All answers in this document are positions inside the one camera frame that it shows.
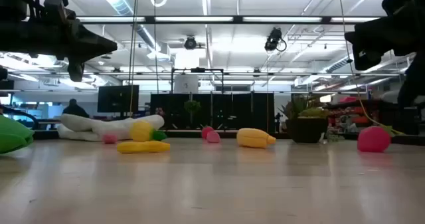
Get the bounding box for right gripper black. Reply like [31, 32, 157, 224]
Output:
[344, 15, 408, 57]

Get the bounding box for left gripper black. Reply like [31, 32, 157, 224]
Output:
[56, 19, 118, 64]

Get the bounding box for yellow toy lemon with leaf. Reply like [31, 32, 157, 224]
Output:
[129, 120, 168, 143]

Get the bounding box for red toy strawberry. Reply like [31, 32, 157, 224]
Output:
[357, 125, 393, 154]

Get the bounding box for long yellow toy fruit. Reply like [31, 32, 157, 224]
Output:
[116, 140, 171, 154]

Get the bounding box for green toy vegetable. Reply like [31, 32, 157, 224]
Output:
[0, 114, 35, 154]

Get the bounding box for yellow toy banana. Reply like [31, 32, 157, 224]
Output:
[236, 128, 277, 150]

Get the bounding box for black background monitor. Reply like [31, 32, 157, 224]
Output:
[97, 84, 140, 114]

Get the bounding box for black overhead light bar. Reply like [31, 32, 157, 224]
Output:
[76, 15, 383, 25]

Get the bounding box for person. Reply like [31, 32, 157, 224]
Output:
[62, 98, 90, 118]

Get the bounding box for shelf with red boxes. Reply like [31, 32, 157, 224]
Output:
[327, 96, 420, 136]

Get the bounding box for white checked cloth towel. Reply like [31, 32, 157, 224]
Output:
[56, 113, 165, 142]

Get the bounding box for small pink-red toy fruit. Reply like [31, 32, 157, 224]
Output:
[102, 133, 118, 145]

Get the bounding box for potted succulent plant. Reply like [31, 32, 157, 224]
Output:
[278, 94, 330, 144]

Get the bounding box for small green background plant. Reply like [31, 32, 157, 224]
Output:
[184, 100, 201, 127]

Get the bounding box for black partition panels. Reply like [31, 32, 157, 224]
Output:
[150, 92, 276, 134]

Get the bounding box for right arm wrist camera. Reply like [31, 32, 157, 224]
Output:
[353, 49, 383, 71]

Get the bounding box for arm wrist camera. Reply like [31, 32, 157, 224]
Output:
[67, 61, 84, 83]
[353, 49, 383, 71]

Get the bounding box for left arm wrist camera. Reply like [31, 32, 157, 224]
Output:
[67, 61, 84, 83]

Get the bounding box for thick hanging cable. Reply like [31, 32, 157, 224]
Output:
[127, 0, 139, 117]

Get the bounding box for thin hanging cable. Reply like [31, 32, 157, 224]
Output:
[153, 0, 160, 94]

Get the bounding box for yellow hanging cable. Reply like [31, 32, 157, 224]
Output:
[337, 0, 406, 136]

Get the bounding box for black ceiling camera with cable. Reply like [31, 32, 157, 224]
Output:
[264, 27, 288, 53]

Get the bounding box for black aluminium table frame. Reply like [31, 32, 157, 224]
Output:
[33, 128, 425, 147]

